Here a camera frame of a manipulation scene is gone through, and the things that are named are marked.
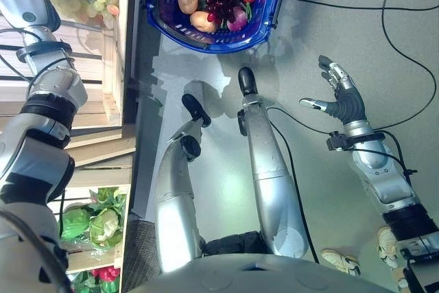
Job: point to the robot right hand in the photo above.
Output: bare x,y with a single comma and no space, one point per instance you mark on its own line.
348,101

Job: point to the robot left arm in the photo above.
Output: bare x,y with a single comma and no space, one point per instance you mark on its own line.
37,155

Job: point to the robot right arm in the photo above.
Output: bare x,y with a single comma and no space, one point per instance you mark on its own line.
387,176

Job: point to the blue plastic shopping basket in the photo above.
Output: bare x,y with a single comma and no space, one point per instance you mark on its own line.
161,1

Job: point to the black right wrist clamp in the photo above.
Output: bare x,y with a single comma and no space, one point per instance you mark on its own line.
339,141

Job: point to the black wrist clamp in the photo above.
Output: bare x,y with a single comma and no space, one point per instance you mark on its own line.
41,49
339,141

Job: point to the black left wrist clamp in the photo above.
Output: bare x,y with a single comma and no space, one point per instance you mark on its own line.
41,49

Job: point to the wooden crate with grapes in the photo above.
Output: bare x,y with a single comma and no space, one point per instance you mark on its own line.
103,66

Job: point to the robot right leg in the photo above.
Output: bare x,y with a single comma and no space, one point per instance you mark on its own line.
271,176

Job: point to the robot leg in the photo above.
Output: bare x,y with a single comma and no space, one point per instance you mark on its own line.
175,204
271,176

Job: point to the purple red onion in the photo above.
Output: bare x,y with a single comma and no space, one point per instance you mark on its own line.
237,19

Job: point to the person's white shoe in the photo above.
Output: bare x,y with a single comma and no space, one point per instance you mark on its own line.
387,246
341,261

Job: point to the small brown potato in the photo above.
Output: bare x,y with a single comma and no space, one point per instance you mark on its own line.
203,22

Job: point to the robot silver torso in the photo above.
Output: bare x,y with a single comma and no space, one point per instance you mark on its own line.
260,274

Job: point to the robot left leg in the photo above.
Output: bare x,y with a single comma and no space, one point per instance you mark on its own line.
175,204

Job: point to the dark green cabbage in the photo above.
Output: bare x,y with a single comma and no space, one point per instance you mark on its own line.
74,222

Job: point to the pale green cabbage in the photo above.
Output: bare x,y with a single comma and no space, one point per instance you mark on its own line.
104,226

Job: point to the dark grey mesh panel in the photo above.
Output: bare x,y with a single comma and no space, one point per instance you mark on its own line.
140,252

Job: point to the wooden crate with cabbages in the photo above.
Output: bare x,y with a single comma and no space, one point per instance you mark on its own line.
118,252

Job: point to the small red bell pepper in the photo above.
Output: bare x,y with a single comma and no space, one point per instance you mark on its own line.
107,273

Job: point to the green bell pepper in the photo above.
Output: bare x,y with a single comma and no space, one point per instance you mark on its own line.
110,287

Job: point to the wooden shelf frame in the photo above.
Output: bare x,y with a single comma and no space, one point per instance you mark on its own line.
103,143

